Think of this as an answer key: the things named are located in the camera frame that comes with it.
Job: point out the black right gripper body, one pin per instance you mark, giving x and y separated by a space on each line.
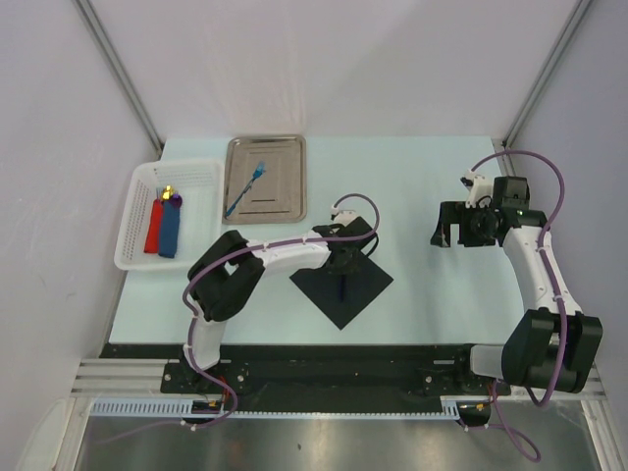
478 227

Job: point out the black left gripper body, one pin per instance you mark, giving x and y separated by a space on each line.
346 267

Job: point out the black paper napkin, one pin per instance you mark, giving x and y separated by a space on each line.
362 288

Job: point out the blue metal fork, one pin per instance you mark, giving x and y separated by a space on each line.
256 175

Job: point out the purple blue metal knife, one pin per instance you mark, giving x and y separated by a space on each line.
342 287

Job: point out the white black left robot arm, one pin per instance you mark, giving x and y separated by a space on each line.
223 279

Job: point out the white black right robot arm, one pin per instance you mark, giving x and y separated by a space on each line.
553 346

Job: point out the blue rolled napkin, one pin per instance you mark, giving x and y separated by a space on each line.
169 230

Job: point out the red rolled napkin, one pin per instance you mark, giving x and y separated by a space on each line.
151 245

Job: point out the stainless steel tray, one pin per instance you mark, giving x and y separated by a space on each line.
279 196

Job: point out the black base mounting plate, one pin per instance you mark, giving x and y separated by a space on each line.
328 379

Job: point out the white perforated plastic basket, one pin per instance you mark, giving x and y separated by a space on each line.
200 182

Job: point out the gold metal fork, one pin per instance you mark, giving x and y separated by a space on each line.
167 192

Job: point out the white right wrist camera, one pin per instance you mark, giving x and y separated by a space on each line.
479 188

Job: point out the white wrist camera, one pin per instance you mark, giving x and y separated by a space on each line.
479 188
342 216

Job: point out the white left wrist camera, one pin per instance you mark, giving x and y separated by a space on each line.
342 216

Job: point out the aluminium frame rail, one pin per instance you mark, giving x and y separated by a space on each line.
118 377

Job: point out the white slotted cable duct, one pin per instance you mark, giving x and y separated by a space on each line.
117 406

